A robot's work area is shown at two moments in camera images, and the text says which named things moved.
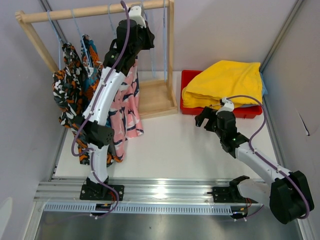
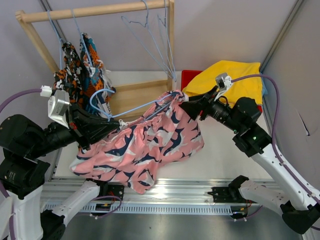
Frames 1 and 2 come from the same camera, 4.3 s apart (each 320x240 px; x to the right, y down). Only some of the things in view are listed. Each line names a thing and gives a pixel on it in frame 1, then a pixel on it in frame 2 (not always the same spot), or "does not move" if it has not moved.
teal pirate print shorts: x=92 y=65 does not move
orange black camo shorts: x=67 y=87 does not move
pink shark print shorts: x=128 y=124 to x=134 y=152
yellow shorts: x=224 y=79 does not move
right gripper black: x=200 y=119 to x=196 y=104
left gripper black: x=149 y=36 to x=91 y=127
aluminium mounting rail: x=172 y=189 does not move
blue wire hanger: x=152 y=69 to x=146 y=26
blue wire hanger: x=81 y=38 does not move
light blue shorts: x=264 y=88 does not move
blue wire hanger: x=110 y=21 to x=110 y=117
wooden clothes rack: x=157 y=97 does not move
